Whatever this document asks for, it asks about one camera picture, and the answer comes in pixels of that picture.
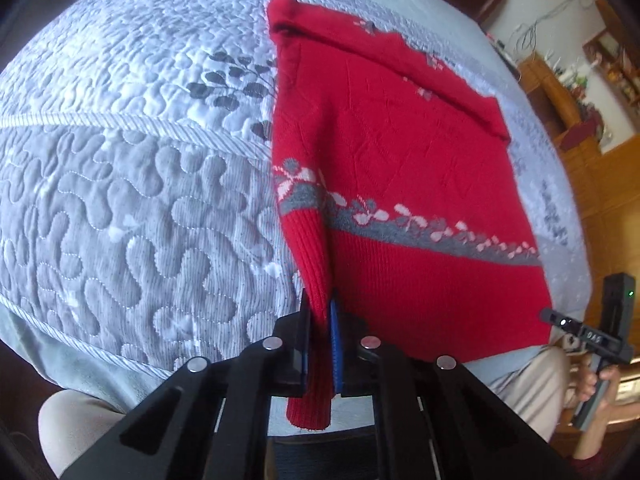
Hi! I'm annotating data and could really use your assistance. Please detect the red knit sweater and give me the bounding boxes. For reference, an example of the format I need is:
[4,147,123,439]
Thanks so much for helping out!
[267,0,551,430]

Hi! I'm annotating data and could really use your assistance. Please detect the red sleeved right forearm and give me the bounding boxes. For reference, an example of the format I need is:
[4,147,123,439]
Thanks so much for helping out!
[568,401,616,480]

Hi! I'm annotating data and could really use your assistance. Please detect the person's right hand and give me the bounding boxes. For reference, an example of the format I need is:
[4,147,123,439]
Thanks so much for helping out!
[575,353,620,415]

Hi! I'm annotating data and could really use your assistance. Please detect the beige trouser legs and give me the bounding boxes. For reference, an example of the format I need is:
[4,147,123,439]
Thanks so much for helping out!
[38,346,570,477]

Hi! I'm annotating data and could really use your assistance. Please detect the wooden side cabinet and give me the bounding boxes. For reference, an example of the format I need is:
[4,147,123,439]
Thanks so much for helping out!
[517,52,640,430]

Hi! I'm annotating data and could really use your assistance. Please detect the grey white quilted bedspread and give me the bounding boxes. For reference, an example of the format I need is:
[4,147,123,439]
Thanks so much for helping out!
[1,0,591,411]

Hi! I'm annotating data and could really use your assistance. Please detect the wooden wall shelf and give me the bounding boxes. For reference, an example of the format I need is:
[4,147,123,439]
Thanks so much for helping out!
[582,0,639,122]

